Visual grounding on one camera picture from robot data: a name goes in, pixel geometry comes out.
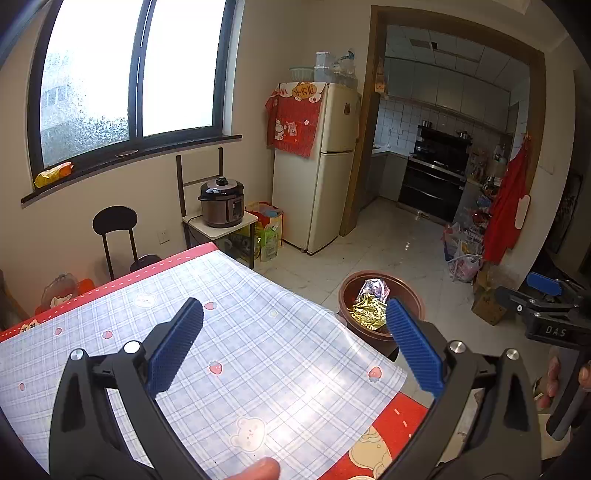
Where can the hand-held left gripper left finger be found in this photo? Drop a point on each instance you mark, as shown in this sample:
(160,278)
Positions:
(178,344)

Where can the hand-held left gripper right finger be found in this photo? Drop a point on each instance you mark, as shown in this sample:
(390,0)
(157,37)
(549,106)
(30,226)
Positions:
(413,344)

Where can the cardboard box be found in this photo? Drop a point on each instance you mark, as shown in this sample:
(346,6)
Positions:
(489,302)

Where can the person's left hand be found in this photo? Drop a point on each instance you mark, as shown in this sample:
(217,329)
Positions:
(258,470)

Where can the cream refrigerator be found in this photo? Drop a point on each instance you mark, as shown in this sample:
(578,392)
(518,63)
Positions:
(318,194)

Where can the gold foil wrapper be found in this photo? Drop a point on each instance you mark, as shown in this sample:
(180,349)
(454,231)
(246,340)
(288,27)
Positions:
(367,314)

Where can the yellow snack packet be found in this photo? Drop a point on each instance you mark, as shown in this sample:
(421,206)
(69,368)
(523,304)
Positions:
(54,175)

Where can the brown pressure cooker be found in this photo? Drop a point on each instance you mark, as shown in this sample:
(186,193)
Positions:
(220,205)

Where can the person's right hand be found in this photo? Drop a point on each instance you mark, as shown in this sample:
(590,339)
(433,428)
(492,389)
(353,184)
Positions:
(549,383)

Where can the white side table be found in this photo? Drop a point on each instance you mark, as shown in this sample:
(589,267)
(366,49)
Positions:
(217,230)

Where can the pale green basin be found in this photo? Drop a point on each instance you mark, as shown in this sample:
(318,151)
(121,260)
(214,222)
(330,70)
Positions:
(302,74)

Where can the brown plastic bin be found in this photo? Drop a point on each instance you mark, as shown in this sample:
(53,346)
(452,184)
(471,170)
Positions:
(411,300)

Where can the wooden door frame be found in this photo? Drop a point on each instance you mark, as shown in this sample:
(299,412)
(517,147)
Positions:
(364,161)

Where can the clear plastic food container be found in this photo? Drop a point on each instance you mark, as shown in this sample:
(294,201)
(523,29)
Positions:
(59,290)

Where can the plaid plastic table cover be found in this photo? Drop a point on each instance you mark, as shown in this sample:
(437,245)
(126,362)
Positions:
(258,341)

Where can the red printed cloth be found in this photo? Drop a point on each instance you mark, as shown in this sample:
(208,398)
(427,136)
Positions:
(293,124)

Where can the white wall socket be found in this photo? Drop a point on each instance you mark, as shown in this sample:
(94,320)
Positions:
(163,236)

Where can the black kitchen stove unit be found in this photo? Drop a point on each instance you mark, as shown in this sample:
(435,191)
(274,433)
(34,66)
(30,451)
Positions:
(434,184)

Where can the black chair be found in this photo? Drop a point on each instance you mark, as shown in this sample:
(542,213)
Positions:
(114,221)

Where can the grey kitchen counter cabinet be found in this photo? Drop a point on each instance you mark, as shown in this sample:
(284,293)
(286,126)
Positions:
(390,177)

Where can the clear plastic jugs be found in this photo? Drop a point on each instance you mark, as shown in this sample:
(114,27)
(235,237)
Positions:
(345,69)

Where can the blue white printed wrapper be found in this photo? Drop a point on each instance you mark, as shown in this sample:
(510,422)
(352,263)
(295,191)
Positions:
(375,290)

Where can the clear plastic container stack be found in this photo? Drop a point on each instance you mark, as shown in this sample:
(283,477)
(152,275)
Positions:
(324,67)

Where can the kitchen wall cabinets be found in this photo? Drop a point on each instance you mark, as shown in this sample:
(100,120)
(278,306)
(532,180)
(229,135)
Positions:
(443,92)

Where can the pile of plastic bags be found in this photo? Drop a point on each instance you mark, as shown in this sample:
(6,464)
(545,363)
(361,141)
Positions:
(464,258)

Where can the red hanging apron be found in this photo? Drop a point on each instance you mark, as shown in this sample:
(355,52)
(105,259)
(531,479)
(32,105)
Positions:
(505,207)

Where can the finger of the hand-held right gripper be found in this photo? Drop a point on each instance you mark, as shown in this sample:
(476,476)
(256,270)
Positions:
(545,282)
(512,297)

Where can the black-framed window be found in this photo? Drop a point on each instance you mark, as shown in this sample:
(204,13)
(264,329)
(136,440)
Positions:
(180,69)

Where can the dark round dish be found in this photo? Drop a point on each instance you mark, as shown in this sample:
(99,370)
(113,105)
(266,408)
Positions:
(126,153)

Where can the orange hanging ornament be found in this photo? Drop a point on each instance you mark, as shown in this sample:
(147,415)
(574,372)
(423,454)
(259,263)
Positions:
(380,76)

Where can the red plastic stool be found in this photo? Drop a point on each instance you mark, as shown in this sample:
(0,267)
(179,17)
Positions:
(87,287)

